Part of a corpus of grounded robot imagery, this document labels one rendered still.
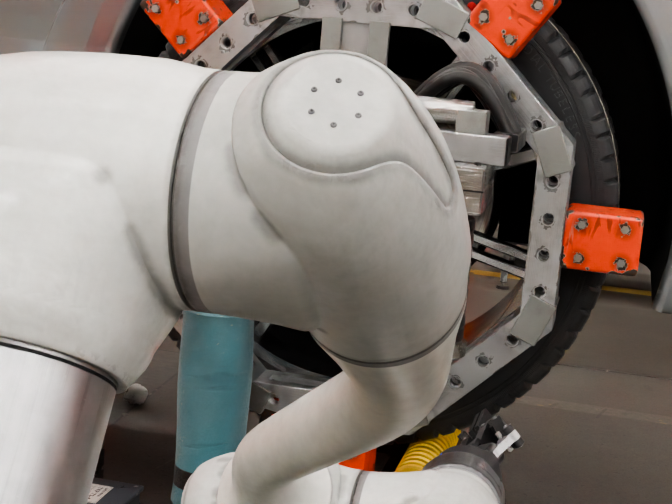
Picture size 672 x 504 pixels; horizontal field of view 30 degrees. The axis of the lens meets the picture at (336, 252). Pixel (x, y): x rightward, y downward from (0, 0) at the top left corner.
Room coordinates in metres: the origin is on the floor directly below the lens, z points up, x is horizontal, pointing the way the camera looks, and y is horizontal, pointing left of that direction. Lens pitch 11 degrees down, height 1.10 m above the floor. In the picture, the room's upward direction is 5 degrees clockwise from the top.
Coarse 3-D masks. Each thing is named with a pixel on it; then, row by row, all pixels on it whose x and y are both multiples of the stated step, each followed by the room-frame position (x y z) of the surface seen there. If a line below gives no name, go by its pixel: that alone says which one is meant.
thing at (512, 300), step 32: (288, 32) 1.63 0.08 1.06; (320, 32) 1.80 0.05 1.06; (256, 64) 1.65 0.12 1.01; (448, 96) 1.60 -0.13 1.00; (512, 96) 1.56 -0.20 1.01; (512, 160) 1.58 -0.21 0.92; (480, 256) 1.58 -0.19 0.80; (512, 256) 1.58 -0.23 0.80; (480, 320) 1.74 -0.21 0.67; (256, 352) 1.63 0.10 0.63; (288, 352) 1.65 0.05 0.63; (320, 352) 1.70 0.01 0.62
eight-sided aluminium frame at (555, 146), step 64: (256, 0) 1.54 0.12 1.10; (320, 0) 1.53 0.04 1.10; (384, 0) 1.51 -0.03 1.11; (448, 0) 1.49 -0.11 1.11; (192, 64) 1.56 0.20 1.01; (512, 64) 1.52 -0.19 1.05; (512, 320) 1.47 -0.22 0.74; (256, 384) 1.54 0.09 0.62; (320, 384) 1.56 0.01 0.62; (448, 384) 1.48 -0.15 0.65
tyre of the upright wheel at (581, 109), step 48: (240, 0) 1.64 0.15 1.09; (480, 0) 1.57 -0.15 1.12; (528, 48) 1.55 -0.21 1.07; (576, 48) 1.73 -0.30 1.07; (576, 96) 1.54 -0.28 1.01; (576, 144) 1.54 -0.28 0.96; (576, 192) 1.54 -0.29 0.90; (576, 288) 1.54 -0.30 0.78; (576, 336) 1.55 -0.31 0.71; (480, 384) 1.56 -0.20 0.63; (528, 384) 1.55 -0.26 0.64; (432, 432) 1.57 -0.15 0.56
